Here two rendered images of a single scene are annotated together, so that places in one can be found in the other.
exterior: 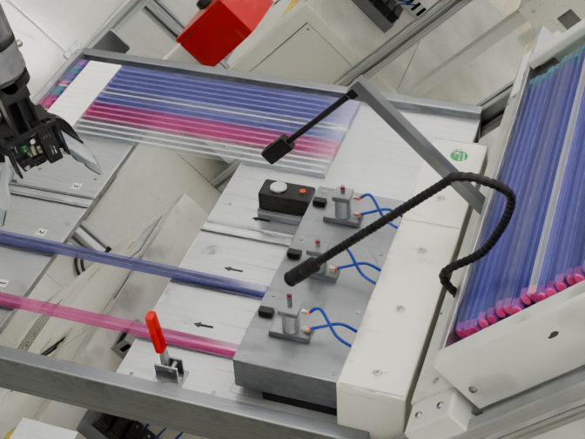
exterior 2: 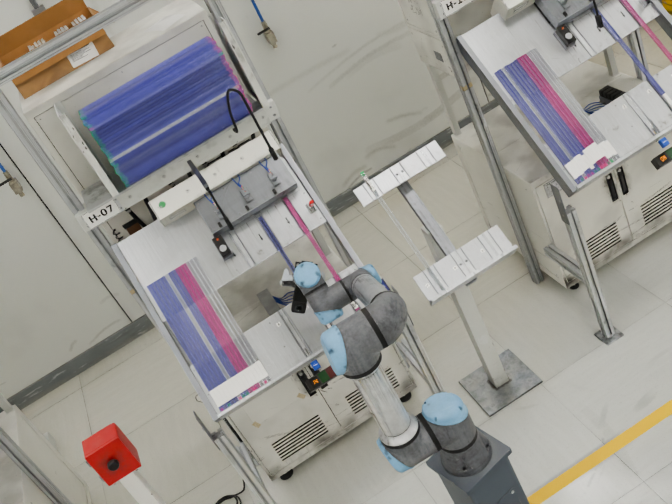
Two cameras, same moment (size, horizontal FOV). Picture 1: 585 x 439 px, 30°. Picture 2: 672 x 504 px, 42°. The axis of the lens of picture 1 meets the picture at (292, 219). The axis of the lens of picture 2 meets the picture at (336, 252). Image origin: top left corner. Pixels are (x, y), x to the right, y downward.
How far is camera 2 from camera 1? 2.57 m
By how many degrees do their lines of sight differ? 61
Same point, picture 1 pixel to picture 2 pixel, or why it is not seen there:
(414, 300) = (235, 158)
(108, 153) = (254, 335)
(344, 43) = (22, 480)
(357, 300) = (246, 176)
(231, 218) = (241, 262)
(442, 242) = (206, 172)
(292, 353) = (280, 172)
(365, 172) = (181, 248)
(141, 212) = not seen: outside the picture
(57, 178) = (282, 334)
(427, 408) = (272, 112)
